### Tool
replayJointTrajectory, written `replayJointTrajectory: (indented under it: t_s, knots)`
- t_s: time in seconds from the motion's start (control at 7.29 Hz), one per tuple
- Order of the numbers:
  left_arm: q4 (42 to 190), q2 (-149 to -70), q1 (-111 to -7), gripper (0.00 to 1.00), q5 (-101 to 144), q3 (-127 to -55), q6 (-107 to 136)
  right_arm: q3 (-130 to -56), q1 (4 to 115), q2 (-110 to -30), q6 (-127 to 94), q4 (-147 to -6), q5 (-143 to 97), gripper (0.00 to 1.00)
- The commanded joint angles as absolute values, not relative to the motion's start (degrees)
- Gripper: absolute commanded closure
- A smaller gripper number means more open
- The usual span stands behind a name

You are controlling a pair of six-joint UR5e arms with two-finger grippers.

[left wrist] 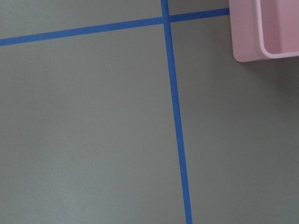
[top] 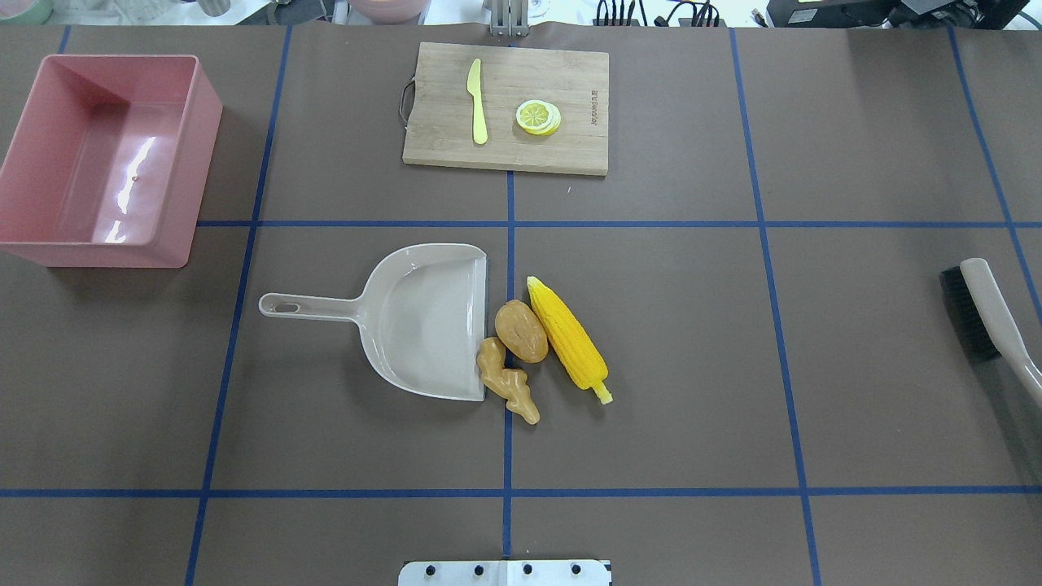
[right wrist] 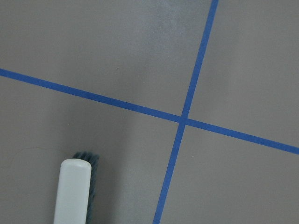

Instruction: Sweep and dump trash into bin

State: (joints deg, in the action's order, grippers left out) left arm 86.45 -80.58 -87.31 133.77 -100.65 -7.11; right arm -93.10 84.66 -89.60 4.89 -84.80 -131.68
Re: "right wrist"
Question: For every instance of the beige brush with black bristles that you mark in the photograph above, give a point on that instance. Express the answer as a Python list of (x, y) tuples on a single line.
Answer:
[(76, 189)]

